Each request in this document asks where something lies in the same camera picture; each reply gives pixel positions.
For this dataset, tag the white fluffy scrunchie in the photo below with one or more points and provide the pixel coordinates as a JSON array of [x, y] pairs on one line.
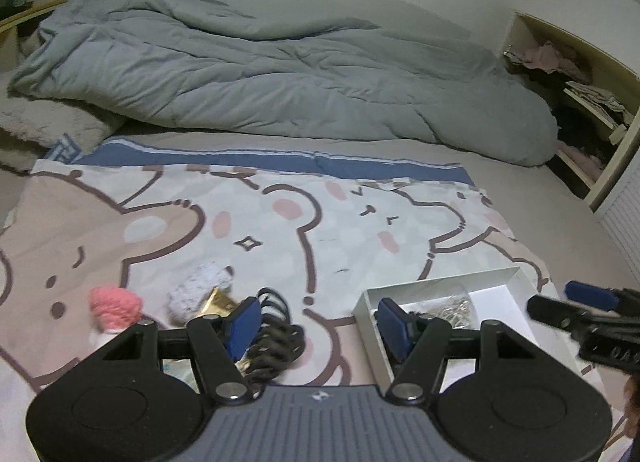
[[192, 292]]

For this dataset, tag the wooden bed frame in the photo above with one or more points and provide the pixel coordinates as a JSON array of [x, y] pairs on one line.
[[30, 12]]

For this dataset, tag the bag of gold jewelry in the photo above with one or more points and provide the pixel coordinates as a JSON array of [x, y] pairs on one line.
[[447, 309]]

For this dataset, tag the cream wardrobe shelf unit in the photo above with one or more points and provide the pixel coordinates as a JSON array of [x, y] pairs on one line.
[[617, 152]]

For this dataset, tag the black hair claw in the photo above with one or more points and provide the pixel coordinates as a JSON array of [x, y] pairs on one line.
[[277, 337]]

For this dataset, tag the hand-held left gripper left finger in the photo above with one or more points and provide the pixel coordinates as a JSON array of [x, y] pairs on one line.
[[244, 327]]

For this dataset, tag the grey duvet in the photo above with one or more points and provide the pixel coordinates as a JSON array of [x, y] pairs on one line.
[[280, 87]]

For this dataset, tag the pink folded clothes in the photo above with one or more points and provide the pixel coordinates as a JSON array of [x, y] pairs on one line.
[[547, 60]]

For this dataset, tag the beige fluffy blanket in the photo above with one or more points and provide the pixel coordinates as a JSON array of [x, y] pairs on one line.
[[45, 125]]

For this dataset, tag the gold tissue packet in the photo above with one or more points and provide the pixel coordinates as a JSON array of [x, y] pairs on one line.
[[217, 302]]

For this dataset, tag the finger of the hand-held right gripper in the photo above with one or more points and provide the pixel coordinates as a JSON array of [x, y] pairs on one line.
[[560, 312], [590, 294]]

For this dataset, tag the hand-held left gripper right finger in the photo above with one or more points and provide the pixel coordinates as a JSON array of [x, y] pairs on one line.
[[392, 329]]

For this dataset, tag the beige folded clothes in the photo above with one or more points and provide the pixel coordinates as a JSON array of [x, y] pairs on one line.
[[597, 100]]

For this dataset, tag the cartoon bear print blanket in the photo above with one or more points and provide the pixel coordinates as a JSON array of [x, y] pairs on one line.
[[540, 212]]

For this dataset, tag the cartoon bear printed blanket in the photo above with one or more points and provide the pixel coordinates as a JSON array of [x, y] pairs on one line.
[[300, 242]]

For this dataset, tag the person's right hand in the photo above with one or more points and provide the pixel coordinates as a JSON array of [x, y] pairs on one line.
[[632, 407]]

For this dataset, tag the white louvred door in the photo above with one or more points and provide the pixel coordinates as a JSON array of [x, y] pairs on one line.
[[625, 227]]

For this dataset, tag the white cardboard box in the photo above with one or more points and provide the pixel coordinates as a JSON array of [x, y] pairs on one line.
[[500, 302]]

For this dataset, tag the pink knitted hair accessory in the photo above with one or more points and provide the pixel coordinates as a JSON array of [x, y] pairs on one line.
[[116, 307]]

